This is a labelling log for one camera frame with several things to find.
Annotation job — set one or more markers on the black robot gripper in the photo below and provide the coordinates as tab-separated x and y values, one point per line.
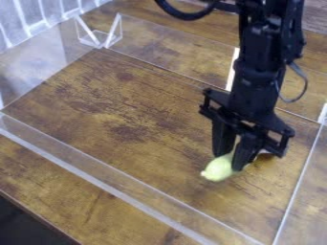
245	125

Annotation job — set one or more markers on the green handled metal spoon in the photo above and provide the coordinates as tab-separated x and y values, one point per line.
219	169

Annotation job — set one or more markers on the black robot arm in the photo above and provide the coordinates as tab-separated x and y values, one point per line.
271	33

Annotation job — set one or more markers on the clear acrylic triangular bracket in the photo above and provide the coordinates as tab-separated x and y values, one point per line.
94	38

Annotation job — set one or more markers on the clear acrylic enclosure wall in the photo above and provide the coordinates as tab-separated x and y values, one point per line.
113	116

